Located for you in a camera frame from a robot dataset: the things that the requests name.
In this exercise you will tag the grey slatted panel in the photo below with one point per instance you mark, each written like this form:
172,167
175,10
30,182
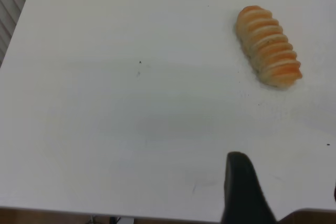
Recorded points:
11,1

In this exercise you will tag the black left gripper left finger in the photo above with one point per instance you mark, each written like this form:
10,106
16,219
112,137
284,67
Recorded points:
244,195

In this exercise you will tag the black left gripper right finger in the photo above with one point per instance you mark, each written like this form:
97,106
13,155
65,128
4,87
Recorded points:
335,192

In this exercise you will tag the ridged orange bread roll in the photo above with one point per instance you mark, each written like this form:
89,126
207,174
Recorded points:
267,47

